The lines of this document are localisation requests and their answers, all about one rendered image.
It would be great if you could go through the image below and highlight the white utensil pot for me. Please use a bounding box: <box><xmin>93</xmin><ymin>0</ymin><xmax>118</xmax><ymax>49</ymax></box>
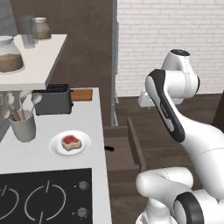
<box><xmin>10</xmin><ymin>109</ymin><xmax>37</xmax><ymax>144</ymax></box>

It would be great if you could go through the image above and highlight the white plate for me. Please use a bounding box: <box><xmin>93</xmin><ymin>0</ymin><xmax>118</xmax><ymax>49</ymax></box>
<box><xmin>48</xmin><ymin>129</ymin><xmax>92</xmax><ymax>158</ymax></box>

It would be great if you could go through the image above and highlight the grey hob knob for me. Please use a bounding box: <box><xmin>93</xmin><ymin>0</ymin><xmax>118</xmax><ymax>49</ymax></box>
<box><xmin>76</xmin><ymin>206</ymin><xmax>89</xmax><ymax>219</ymax></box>
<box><xmin>78</xmin><ymin>180</ymin><xmax>89</xmax><ymax>191</ymax></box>

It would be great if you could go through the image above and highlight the white shelf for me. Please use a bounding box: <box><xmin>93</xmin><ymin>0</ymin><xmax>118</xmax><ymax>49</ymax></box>
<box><xmin>0</xmin><ymin>33</ymin><xmax>68</xmax><ymax>92</ymax></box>

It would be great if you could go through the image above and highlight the small glass jar with lid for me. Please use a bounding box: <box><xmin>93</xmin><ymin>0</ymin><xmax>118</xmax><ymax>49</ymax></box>
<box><xmin>31</xmin><ymin>17</ymin><xmax>53</xmax><ymax>41</ymax></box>

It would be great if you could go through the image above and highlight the glass jar with brown grains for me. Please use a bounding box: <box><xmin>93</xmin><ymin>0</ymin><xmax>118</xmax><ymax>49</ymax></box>
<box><xmin>0</xmin><ymin>35</ymin><xmax>25</xmax><ymax>74</ymax></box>

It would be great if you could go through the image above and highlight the empty tall glass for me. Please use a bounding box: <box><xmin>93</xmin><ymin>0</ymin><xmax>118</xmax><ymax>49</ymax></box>
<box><xmin>17</xmin><ymin>15</ymin><xmax>37</xmax><ymax>49</ymax></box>

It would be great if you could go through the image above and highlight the open dark wooden drawer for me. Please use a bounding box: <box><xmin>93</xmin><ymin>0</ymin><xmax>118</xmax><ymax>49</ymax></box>
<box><xmin>102</xmin><ymin>116</ymin><xmax>147</xmax><ymax>184</ymax></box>

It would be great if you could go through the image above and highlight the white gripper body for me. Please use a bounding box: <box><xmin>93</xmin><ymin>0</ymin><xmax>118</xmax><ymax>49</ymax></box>
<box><xmin>137</xmin><ymin>89</ymin><xmax>154</xmax><ymax>110</ymax></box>

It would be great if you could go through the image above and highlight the wooden cutting board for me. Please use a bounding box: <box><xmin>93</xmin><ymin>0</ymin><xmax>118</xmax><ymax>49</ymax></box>
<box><xmin>70</xmin><ymin>87</ymin><xmax>94</xmax><ymax>102</ymax></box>

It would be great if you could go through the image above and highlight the black hob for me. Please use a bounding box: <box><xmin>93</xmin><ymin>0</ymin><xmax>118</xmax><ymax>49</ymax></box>
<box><xmin>0</xmin><ymin>167</ymin><xmax>94</xmax><ymax>224</ymax></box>

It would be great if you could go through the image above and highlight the red raw meat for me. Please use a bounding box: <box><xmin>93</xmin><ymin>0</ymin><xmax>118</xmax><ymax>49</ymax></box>
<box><xmin>60</xmin><ymin>135</ymin><xmax>83</xmax><ymax>151</ymax></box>

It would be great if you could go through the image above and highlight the dark grey toaster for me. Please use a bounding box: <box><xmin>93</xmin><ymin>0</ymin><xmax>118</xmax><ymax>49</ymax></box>
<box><xmin>31</xmin><ymin>83</ymin><xmax>74</xmax><ymax>116</ymax></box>

